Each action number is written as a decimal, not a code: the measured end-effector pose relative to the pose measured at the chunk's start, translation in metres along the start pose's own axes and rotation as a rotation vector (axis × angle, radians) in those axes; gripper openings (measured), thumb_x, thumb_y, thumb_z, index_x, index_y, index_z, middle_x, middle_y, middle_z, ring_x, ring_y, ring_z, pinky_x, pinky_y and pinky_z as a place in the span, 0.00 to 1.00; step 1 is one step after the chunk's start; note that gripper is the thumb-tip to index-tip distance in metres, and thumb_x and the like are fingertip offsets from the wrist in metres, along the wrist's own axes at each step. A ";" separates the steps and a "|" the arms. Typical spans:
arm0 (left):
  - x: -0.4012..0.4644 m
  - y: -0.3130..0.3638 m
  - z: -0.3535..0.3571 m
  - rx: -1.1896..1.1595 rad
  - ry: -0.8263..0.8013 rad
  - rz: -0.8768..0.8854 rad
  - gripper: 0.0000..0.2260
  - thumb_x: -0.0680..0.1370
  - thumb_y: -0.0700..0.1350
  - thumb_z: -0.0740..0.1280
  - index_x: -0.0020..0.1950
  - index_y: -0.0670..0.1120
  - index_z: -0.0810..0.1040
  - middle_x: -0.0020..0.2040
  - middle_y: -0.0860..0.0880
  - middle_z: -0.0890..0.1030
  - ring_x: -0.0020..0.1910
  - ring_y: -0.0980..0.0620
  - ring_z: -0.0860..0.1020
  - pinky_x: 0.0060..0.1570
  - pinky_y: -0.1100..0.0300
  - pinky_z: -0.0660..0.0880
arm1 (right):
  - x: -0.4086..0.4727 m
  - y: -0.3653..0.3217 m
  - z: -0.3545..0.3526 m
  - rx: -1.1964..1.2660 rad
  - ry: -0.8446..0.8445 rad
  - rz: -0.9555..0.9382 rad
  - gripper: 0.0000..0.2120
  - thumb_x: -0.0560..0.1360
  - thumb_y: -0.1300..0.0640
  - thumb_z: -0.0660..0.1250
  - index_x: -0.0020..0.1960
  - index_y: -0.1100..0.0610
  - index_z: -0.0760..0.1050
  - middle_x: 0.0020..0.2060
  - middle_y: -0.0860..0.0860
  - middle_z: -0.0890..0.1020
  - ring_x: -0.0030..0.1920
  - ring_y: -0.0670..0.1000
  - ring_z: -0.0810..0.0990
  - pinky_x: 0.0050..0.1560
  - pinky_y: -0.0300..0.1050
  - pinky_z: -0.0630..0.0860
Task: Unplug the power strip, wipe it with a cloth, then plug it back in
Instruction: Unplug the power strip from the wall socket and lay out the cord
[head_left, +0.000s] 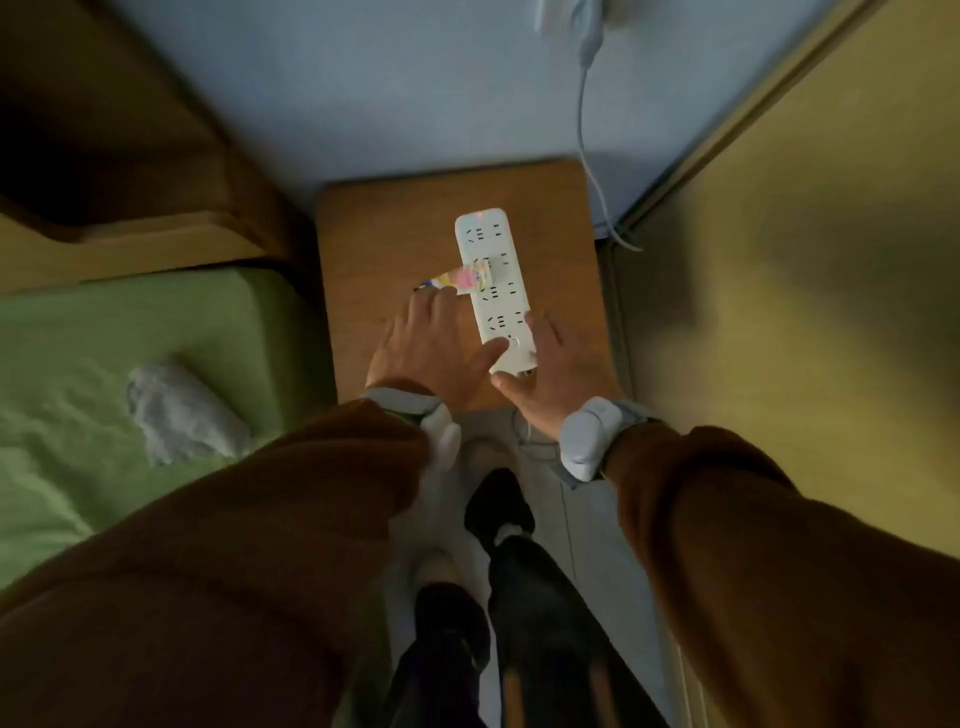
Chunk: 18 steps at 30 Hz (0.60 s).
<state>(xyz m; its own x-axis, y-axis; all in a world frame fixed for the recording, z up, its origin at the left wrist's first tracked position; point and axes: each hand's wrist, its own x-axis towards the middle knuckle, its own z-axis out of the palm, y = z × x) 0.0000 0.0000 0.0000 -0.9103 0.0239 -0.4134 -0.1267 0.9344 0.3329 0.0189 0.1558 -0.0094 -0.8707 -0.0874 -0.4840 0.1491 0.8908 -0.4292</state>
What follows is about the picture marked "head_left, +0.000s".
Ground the white power strip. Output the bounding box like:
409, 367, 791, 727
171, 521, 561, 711
454, 208, 538, 376

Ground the person's left leg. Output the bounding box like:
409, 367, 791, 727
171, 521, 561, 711
386, 581, 493, 728

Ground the person's right hand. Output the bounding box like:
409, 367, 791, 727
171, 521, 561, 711
491, 311, 624, 442

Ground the person's right forearm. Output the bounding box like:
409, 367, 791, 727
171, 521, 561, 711
603, 423, 960, 728

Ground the small wooden bedside table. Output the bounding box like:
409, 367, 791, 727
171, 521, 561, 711
314, 157, 613, 414

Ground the person's leg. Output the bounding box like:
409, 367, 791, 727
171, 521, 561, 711
386, 581, 493, 728
463, 468, 670, 728

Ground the wooden bed frame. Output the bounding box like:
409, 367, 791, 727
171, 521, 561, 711
0, 0, 301, 298

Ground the person's left hand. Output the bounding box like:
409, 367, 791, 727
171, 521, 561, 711
365, 287, 511, 414

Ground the person's right leg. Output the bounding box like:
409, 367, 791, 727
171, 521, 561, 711
463, 468, 670, 728

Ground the green bed sheet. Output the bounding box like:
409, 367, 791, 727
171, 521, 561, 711
0, 266, 335, 594

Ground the person's left forearm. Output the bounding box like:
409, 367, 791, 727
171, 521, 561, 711
0, 399, 430, 728

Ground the beige slipper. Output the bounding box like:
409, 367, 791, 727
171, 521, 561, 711
457, 438, 526, 489
397, 479, 489, 594

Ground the beige right slipper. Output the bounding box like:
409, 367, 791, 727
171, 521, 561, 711
457, 438, 526, 489

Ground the white wrist tracker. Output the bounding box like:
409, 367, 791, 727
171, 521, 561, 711
363, 387, 463, 472
556, 397, 654, 485

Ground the white left wrist tracker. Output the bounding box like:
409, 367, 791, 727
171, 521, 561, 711
363, 387, 463, 472

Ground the beige wardrobe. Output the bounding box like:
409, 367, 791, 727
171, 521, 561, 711
611, 0, 960, 728

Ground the white right wrist tracker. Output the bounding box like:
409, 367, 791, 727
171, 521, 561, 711
556, 397, 654, 485

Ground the beige left slipper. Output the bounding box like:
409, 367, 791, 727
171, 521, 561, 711
397, 479, 489, 594

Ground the white power cable with plug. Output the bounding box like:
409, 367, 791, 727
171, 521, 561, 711
512, 0, 644, 463

